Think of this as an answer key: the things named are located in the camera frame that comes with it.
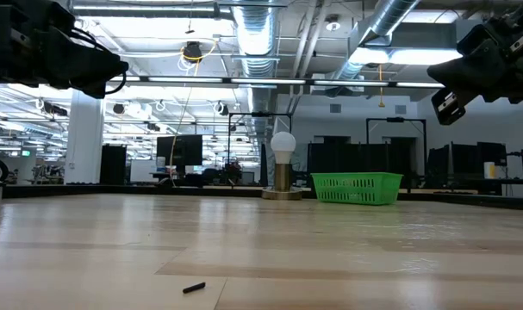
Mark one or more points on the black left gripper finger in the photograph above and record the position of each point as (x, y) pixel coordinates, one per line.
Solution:
(84, 64)
(91, 91)

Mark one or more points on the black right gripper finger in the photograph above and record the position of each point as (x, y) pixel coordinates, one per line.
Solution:
(521, 92)
(476, 64)

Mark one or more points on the white building column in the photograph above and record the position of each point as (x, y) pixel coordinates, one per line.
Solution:
(84, 138)

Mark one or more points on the black cabinet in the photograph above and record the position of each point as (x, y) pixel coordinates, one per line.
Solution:
(113, 165)

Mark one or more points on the white paper roll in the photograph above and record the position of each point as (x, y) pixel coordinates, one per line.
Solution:
(489, 170)

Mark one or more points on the black monitor row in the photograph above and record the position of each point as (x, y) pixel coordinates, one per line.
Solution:
(468, 159)

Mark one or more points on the overhead light bar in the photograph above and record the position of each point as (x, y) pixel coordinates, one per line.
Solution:
(179, 79)

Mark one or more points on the black office monitor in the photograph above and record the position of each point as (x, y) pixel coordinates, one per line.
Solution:
(179, 150)

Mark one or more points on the black partition screen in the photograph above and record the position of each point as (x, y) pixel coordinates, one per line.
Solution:
(351, 157)

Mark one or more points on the green plastic basket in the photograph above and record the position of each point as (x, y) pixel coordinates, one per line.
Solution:
(356, 188)

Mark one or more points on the white bulb brass lamp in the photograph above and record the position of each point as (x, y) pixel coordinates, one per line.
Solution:
(282, 146)

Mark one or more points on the small black stick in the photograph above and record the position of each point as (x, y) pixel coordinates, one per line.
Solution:
(194, 288)

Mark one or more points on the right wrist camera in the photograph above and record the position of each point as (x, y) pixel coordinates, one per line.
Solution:
(448, 107)

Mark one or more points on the silver slanted air duct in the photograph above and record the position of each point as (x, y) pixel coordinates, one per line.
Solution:
(390, 17)

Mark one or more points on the black gantry frame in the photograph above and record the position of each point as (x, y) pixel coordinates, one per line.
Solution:
(229, 142)
(394, 119)

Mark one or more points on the black aluminium table frame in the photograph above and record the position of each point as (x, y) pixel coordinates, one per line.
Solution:
(50, 190)

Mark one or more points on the black overhead camera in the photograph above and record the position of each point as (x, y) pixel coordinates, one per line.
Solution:
(192, 51)

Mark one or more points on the silver straight air duct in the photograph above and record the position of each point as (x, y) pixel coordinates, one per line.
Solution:
(257, 39)

